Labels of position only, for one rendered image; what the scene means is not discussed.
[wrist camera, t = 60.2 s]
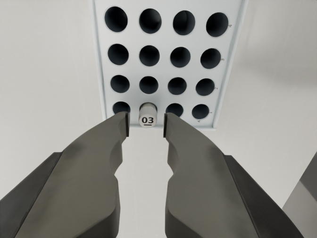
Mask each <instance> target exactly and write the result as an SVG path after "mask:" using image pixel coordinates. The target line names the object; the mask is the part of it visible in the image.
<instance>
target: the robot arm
mask: <svg viewBox="0 0 317 238"><path fill-rule="evenodd" d="M129 129H130V113H129V112H126V111H122V112H118V113H117V114H115V115H113V116H112V117H110V118H108V119H106V120H105V121H103V122H101V123H100V124H98V125H96V126H94V127H92V128H91V129H89V130H87V131H86V132H84V133H83V134H82V135H80V136H79V137H78V138H77V139H75V140H74V141H73V142H72V143H70V144H69V145H68V146H67V147H66V148H65V149H64V150H63V151H62V152H53V153H52V154H51V155H50V156H49V157H48V158H47V159H46V160H44V161H43V162H42V163H41V164H40V165H39V166H38V167H37V168H36V169H34V170H33V171H32V172H31V173H30V174H29V175H28V176H27V177H25V178H24V179H23V180H22V181H21V182H20V183H19V184H18V185H16V186H15V187H14V188H13V189H12V190H11V191H10V192H9V193H7V194H6V195H5V196H4V197H3V198H2V199H1V200H0V238H116V237H117V235H118V232H119V221H120V209H121V207H120V197H119V188H118V180H117V178H116V176H115V172H116V170H117V169H118V167H119V166H120V165H121V164H122V162H123V153H122V143H123V142H124V141H125V139H126V137H129ZM163 138H166V140H167V141H168V143H169V145H168V155H167V163H168V165H169V167H170V168H171V170H172V172H173V175H172V177H171V178H170V179H169V181H168V184H167V196H166V205H165V234H166V237H167V238H304V237H303V235H302V234H301V233H300V231H299V230H298V229H297V227H296V226H295V225H294V223H293V222H292V221H291V220H290V218H289V217H288V216H287V215H286V214H285V212H284V211H283V210H282V209H281V208H280V207H279V206H278V205H277V203H276V202H275V201H274V200H273V199H272V198H271V197H270V196H269V195H268V194H267V193H266V192H265V191H264V189H263V188H262V187H261V186H260V185H259V184H258V183H257V182H256V181H255V180H254V179H253V178H252V177H251V175H250V174H249V173H248V172H247V171H246V170H245V169H244V168H243V167H242V166H241V165H240V164H239V163H238V161H237V160H236V159H235V158H234V157H233V156H232V155H225V154H224V153H223V152H222V151H221V150H220V149H219V148H218V147H217V146H216V145H215V144H214V143H213V142H212V141H211V140H210V139H209V138H208V137H206V136H205V135H204V134H203V133H201V132H200V131H199V130H197V129H196V128H194V127H193V126H191V125H190V124H188V123H187V122H185V121H184V120H183V119H181V118H180V117H178V116H177V115H175V114H173V113H171V112H168V113H164V128H163Z"/></svg>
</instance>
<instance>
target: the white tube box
mask: <svg viewBox="0 0 317 238"><path fill-rule="evenodd" d="M248 3H249V0H88V6H89V13H90V21H91V29H92V39H93V47H94V54H95V62H96V69H97V77H98V85H99V93H100V103H101V111H102V118H103V121H105V120H106V119H108V118H110V117H112V116H113V115H115V114H117V113H118V112H122V111H126V112H129V113H130V128H131V129H163V128H164V113H168V112H171V113H173V114H175V115H177V116H178V117H180V118H181V119H183V120H184V121H185V122H187V123H188V124H190V125H191V126H193V127H194V128H196V129H197V130H205V131H215V130H216V127H217V123H218V119H219V115H220V112H221V108H222V104H223V100H224V96H225V92H226V88H227V84H228V80H229V76H230V73H231V69H232V65H233V61H234V57H235V53H236V49H237V45H238V41H239V38H240V34H241V30H242V25H243V22H244V18H245V14H246V10H247V6H248ZM145 102H151V103H153V104H155V105H156V111H157V123H156V125H155V126H153V127H151V128H145V127H142V126H141V125H140V123H139V120H138V119H139V112H140V109H141V105H142V104H143V103H145Z"/></svg>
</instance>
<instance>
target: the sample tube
mask: <svg viewBox="0 0 317 238"><path fill-rule="evenodd" d="M138 120H139V123H140V125H141V126H142V127H144V128H151V127H153V126H155V125H156V123H157V111H156V105H155V104H153V103H151V102H145V103H143V104H142V105H141V109H140V112H139V119H138Z"/></svg>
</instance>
